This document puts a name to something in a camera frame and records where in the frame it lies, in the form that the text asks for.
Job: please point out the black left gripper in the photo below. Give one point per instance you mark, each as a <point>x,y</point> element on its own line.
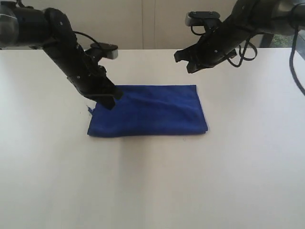
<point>51,31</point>

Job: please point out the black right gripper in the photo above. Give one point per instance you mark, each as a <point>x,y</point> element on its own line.
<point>248,18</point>

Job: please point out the blue microfiber towel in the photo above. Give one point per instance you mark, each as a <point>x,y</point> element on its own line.
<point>150,110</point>

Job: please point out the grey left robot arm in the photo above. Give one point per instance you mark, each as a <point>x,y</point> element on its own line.
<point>8,25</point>

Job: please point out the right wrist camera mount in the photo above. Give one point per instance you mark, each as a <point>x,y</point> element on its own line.
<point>202,18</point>

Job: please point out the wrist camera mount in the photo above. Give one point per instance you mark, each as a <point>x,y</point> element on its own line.
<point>102,50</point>
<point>202,18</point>

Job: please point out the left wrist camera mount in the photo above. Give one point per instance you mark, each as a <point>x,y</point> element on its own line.
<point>102,50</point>

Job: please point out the dark window frame post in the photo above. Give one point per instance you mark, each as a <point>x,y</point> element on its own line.
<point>266,41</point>

